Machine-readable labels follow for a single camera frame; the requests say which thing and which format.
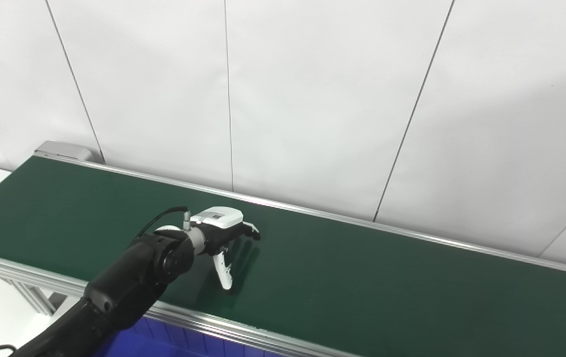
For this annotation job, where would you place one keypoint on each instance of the blue bin with white rings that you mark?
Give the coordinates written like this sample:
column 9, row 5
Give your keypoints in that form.
column 163, row 342

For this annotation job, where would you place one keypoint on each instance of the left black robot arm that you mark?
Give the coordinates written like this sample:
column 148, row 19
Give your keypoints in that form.
column 124, row 287

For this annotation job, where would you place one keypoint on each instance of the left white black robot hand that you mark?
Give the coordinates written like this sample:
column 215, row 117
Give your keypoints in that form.
column 218, row 218

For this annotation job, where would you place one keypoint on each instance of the grey conveyor end cover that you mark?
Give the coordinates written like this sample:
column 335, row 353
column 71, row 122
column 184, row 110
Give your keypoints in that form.
column 64, row 149

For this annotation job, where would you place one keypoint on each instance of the aluminium conveyor leg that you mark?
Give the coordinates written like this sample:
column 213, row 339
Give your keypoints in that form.
column 34, row 297

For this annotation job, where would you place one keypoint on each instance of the green conveyor belt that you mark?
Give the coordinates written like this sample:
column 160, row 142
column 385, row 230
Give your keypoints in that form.
column 243, row 337
column 362, row 277

